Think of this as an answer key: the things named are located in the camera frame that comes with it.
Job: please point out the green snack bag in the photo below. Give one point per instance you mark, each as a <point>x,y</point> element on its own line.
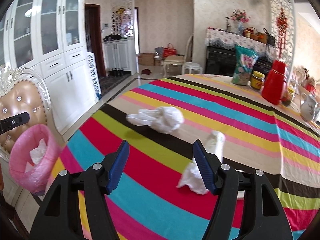
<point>245,60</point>

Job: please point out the small yellow lid jar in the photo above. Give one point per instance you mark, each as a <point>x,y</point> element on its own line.
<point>288,96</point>

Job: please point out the red chinese knot ornament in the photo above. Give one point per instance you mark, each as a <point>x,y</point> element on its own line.
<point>282,25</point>

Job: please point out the red thermos jug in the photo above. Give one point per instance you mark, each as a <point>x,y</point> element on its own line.
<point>275,83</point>

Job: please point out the white floral ceramic pitcher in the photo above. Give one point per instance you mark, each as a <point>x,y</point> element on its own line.
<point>309,107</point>

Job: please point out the cream sofa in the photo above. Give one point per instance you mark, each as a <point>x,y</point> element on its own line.
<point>305,82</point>

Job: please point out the white plastic bag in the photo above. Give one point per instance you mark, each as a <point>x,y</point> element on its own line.
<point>162,119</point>

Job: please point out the white low shoe cabinet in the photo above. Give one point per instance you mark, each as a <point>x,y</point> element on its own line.
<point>121,54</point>

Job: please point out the cream dining chair far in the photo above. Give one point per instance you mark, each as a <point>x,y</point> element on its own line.
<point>178,60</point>

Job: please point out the red handbag on floor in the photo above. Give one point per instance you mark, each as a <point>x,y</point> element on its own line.
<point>169,50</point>

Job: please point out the ornate tan leather chair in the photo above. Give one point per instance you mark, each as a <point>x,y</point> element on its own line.
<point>23,90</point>

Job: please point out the white glass door cabinet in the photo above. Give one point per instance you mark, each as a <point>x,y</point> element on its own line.
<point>49,36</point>

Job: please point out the blue white tall box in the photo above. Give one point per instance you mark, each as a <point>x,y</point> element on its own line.
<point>94,74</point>

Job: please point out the cardboard box on floor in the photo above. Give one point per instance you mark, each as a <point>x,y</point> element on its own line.
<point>146,59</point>

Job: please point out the white round stool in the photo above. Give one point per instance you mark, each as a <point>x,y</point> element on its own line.
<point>190,66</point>

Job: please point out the pink flower vase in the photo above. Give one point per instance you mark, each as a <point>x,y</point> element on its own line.
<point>240,17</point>

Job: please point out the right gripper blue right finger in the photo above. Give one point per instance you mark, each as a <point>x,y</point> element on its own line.
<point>201,158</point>

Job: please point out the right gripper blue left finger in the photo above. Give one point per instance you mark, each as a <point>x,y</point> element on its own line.
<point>116,166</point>

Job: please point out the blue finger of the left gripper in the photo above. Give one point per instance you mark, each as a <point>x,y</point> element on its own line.
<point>13,122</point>

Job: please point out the pink lined trash bin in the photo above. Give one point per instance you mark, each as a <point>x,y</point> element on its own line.
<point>33,157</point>

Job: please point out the white carved lattice screen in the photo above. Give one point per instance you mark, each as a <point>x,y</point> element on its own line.
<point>289,9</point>

